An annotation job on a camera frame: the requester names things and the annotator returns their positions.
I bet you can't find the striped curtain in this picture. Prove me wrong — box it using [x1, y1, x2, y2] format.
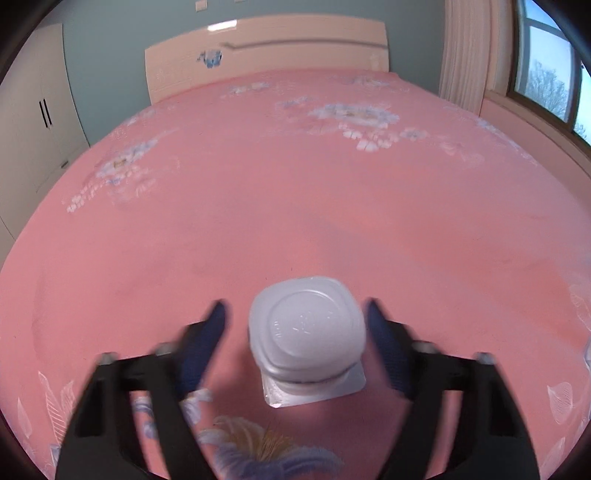
[438, 0, 518, 116]

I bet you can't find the pink floral blanket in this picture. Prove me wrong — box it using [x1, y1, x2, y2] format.
[0, 68, 591, 480]

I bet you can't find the white yogurt cup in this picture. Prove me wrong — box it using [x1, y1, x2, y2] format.
[248, 275, 368, 408]

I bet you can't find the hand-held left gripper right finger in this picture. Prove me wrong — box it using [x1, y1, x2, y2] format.
[362, 298, 541, 480]

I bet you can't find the white wardrobe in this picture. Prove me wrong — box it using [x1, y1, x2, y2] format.
[0, 23, 90, 252]

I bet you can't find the window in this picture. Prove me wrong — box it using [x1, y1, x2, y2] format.
[508, 0, 591, 144]

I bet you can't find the light wooden headboard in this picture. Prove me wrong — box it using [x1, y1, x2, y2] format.
[144, 18, 389, 106]

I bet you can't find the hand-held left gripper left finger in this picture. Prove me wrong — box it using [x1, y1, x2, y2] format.
[55, 299, 232, 480]

